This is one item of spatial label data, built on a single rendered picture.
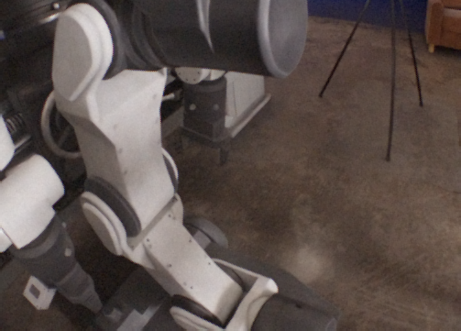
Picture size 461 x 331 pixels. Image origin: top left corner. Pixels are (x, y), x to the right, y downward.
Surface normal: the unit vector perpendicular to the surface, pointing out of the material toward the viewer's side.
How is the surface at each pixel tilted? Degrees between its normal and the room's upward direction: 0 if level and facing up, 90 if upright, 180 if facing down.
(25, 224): 101
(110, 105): 35
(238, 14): 73
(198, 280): 60
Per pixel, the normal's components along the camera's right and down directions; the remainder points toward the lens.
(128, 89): 0.41, -0.51
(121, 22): 0.25, 0.46
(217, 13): -0.51, 0.31
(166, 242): 0.69, -0.19
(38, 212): 0.87, 0.38
